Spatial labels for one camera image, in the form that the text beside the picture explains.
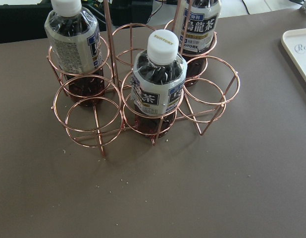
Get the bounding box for tea bottle top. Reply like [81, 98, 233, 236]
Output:
[130, 29, 188, 138]

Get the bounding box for tea bottle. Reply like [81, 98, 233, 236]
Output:
[130, 29, 188, 138]
[174, 0, 221, 78]
[44, 0, 105, 102]

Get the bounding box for tea bottle lower middle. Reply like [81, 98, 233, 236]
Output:
[174, 0, 221, 78]

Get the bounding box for tea bottle lower outer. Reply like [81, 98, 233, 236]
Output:
[44, 0, 105, 102]

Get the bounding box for cream rabbit tray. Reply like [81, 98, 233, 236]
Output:
[281, 28, 306, 83]

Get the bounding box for copper wire bottle rack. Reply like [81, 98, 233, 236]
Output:
[47, 1, 241, 155]

